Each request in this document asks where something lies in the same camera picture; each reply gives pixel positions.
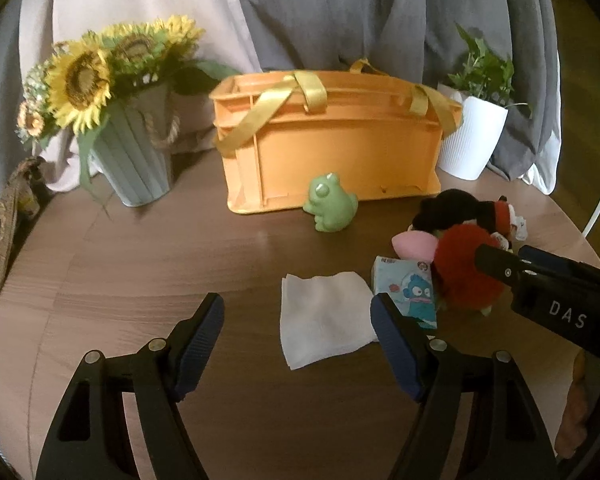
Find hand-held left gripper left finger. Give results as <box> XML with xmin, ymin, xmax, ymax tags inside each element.
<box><xmin>35</xmin><ymin>292</ymin><xmax>226</xmax><ymax>480</ymax></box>

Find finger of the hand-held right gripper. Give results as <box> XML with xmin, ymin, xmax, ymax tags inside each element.
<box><xmin>517</xmin><ymin>245</ymin><xmax>600</xmax><ymax>286</ymax></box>
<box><xmin>474</xmin><ymin>243</ymin><xmax>523</xmax><ymax>287</ymax></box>

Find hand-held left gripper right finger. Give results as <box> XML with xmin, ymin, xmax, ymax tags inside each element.
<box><xmin>370</xmin><ymin>292</ymin><xmax>558</xmax><ymax>480</ymax></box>

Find red fluffy pompom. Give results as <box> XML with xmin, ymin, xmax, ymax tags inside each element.
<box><xmin>432</xmin><ymin>224</ymin><xmax>513</xmax><ymax>316</ymax></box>

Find black mouse plush toy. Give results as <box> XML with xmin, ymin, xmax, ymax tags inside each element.
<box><xmin>412</xmin><ymin>188</ymin><xmax>528</xmax><ymax>251</ymax></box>

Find pink makeup sponge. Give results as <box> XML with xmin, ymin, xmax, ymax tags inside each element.
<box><xmin>391</xmin><ymin>230</ymin><xmax>438</xmax><ymax>263</ymax></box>

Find white cloth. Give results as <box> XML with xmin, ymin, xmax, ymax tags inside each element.
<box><xmin>280</xmin><ymin>271</ymin><xmax>376</xmax><ymax>371</ymax></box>

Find green frog toy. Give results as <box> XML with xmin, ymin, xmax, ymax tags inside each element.
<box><xmin>302</xmin><ymin>171</ymin><xmax>359</xmax><ymax>234</ymax></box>

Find orange plastic basket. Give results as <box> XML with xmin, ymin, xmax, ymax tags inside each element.
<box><xmin>209</xmin><ymin>58</ymin><xmax>465</xmax><ymax>216</ymax></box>

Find person's right hand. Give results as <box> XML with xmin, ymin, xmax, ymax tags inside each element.
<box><xmin>555</xmin><ymin>350</ymin><xmax>600</xmax><ymax>461</ymax></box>

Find light blue cartoon tissue packet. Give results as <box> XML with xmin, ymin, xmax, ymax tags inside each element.
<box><xmin>371</xmin><ymin>256</ymin><xmax>438</xmax><ymax>331</ymax></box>

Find white ribbed plant pot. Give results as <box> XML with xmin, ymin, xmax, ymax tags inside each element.
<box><xmin>436</xmin><ymin>84</ymin><xmax>509</xmax><ymax>180</ymax></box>

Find green leafy plant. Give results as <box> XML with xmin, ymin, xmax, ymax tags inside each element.
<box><xmin>445</xmin><ymin>22</ymin><xmax>533</xmax><ymax>118</ymax></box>

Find grey-green ribbed flower bucket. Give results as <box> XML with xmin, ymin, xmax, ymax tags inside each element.
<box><xmin>77</xmin><ymin>82</ymin><xmax>181</xmax><ymax>208</ymax></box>

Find patterned brown cloth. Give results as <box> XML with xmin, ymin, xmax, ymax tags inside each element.
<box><xmin>0</xmin><ymin>156</ymin><xmax>46</xmax><ymax>361</ymax></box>

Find grey curtain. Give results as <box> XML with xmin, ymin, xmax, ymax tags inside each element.
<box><xmin>0</xmin><ymin>0</ymin><xmax>46</xmax><ymax>201</ymax></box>
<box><xmin>230</xmin><ymin>0</ymin><xmax>563</xmax><ymax>196</ymax></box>

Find artificial sunflower bouquet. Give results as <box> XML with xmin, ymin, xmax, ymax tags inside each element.
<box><xmin>16</xmin><ymin>15</ymin><xmax>241</xmax><ymax>201</ymax></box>

